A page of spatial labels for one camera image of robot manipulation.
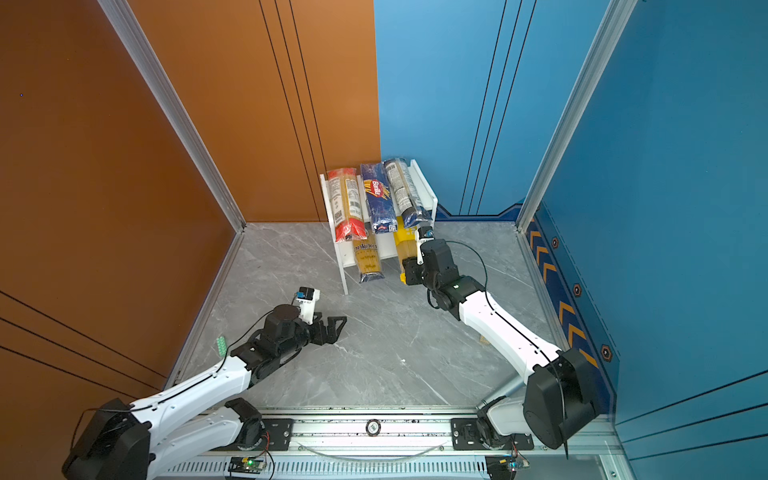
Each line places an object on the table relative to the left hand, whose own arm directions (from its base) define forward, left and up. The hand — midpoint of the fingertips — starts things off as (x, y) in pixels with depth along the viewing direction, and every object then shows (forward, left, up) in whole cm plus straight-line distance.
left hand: (335, 315), depth 83 cm
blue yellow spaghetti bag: (+14, -9, +9) cm, 18 cm away
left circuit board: (-34, +18, -12) cm, 40 cm away
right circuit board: (-33, -43, -11) cm, 56 cm away
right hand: (+12, -20, +11) cm, 26 cm away
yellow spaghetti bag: (+15, -19, +15) cm, 29 cm away
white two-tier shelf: (+18, -1, +7) cm, 19 cm away
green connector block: (-5, +34, -9) cm, 36 cm away
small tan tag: (-3, -44, -10) cm, 45 cm away
